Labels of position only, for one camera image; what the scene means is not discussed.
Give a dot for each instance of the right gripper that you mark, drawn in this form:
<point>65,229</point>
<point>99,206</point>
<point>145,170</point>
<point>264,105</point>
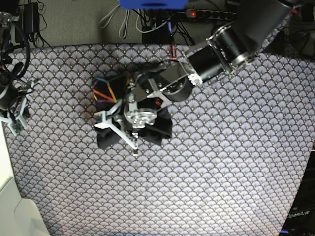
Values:
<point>14,105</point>

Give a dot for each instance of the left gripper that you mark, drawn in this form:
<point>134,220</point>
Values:
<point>126,119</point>

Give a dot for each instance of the dark grey T-shirt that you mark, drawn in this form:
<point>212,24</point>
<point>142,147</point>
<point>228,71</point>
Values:
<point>148,88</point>

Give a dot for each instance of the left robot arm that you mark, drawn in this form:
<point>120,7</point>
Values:
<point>229,48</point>

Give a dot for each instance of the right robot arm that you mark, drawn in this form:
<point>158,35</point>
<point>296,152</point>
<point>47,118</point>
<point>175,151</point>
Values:
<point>14,76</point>

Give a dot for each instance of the red black table clamp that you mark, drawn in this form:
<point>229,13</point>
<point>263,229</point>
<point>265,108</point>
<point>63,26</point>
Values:
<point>173,52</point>

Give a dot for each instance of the white side cabinet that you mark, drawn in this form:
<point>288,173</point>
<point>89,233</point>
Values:
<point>18,216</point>

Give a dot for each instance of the black power adapter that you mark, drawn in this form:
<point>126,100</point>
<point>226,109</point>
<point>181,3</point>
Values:
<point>31,18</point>

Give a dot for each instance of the fan-patterned tablecloth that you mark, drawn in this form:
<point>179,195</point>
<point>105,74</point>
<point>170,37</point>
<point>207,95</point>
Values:
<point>233,166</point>

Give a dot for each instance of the black OpenArm box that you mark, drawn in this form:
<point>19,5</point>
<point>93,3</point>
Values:
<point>301,218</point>

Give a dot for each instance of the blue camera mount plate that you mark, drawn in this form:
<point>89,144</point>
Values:
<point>153,4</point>

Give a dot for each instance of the white power strip red switch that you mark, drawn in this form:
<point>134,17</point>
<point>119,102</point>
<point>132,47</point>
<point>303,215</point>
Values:
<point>210,15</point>

